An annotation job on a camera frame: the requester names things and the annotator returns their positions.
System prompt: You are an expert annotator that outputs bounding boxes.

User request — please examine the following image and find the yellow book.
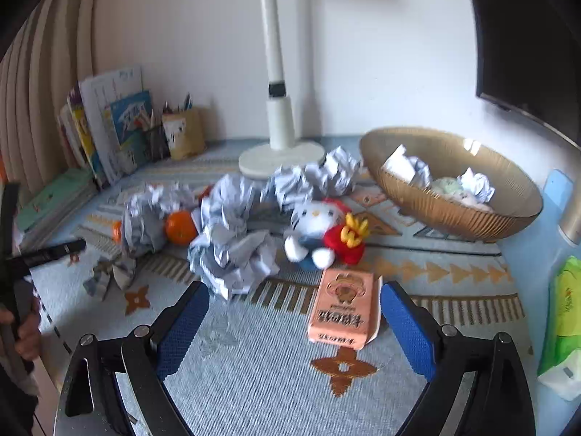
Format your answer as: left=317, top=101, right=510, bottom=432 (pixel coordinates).
left=67, top=86, right=108, bottom=190

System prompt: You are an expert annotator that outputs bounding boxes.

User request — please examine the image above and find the white desk lamp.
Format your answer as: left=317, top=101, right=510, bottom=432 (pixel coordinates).
left=238, top=0, right=324, bottom=178

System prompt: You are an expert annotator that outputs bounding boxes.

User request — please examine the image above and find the white paper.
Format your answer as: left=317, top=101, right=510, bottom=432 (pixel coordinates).
left=312, top=145, right=364, bottom=197
left=456, top=168, right=496, bottom=205
left=381, top=144, right=433, bottom=188
left=261, top=166, right=319, bottom=213
left=199, top=173, right=269, bottom=239
left=122, top=183, right=201, bottom=256

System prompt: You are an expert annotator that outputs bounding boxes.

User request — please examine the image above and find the round woven basket tray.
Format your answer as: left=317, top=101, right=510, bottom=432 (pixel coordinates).
left=359, top=126, right=544, bottom=243

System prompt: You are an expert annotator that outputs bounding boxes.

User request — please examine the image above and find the blue picture book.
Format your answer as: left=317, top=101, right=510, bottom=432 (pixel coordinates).
left=104, top=91, right=155, bottom=176

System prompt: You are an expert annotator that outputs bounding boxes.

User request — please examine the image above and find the green plastic toy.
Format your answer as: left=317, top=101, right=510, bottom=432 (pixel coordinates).
left=537, top=255, right=581, bottom=401

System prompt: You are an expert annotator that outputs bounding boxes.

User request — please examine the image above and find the small paper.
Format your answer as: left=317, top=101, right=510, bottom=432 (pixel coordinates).
left=83, top=254, right=138, bottom=301

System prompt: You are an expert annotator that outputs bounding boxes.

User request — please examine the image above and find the yellow pen holder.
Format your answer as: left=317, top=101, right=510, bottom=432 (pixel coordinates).
left=161, top=108, right=208, bottom=161

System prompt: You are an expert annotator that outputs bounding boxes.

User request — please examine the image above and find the dark pen holder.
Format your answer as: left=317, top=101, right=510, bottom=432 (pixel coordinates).
left=144, top=122, right=171, bottom=162

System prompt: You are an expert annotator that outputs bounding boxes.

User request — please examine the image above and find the grid-lined paper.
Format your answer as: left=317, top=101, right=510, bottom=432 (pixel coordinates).
left=187, top=229, right=282, bottom=301

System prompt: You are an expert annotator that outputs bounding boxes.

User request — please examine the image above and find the person's left hand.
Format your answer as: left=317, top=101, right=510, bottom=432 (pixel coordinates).
left=0, top=297, right=42, bottom=360

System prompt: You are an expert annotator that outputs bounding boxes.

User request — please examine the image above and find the white cat plush toy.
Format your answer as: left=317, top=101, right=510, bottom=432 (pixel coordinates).
left=284, top=197, right=368, bottom=270

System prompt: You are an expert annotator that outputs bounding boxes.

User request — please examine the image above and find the pink tissue pack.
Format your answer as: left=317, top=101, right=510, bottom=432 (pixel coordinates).
left=306, top=269, right=385, bottom=352

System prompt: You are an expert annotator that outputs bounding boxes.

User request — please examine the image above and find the row of books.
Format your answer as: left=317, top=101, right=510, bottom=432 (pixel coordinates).
left=78, top=66, right=144, bottom=183

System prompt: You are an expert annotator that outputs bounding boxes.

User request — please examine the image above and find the orange fruit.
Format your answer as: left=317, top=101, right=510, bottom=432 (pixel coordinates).
left=163, top=211, right=197, bottom=244

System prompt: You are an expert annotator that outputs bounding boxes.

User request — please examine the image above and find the stack of flat books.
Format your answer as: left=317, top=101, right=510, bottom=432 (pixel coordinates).
left=16, top=168, right=99, bottom=247

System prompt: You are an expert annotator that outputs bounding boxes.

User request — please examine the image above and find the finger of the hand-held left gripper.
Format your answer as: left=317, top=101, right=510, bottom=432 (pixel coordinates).
left=19, top=239, right=87, bottom=269

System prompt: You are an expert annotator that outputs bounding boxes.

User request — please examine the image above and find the black wall television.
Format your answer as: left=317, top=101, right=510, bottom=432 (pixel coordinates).
left=460, top=0, right=581, bottom=148

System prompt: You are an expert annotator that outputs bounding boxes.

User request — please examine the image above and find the pale green patterned pack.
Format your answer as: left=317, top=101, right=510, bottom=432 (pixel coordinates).
left=429, top=176, right=493, bottom=213

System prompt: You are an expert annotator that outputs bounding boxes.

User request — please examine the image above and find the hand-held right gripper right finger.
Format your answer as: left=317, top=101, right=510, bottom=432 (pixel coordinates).
left=380, top=280, right=537, bottom=436

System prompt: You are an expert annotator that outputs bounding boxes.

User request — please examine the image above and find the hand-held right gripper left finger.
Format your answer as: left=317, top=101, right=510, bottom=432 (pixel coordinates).
left=61, top=280, right=212, bottom=436

